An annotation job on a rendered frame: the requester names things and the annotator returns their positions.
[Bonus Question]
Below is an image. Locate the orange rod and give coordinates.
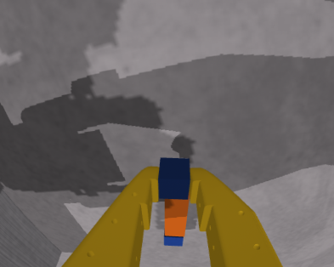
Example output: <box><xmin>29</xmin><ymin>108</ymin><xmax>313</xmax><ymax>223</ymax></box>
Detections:
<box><xmin>165</xmin><ymin>194</ymin><xmax>190</xmax><ymax>236</ymax></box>

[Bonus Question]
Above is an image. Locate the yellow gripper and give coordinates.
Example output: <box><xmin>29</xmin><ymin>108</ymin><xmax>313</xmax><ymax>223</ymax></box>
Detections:
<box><xmin>61</xmin><ymin>167</ymin><xmax>283</xmax><ymax>267</ymax></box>

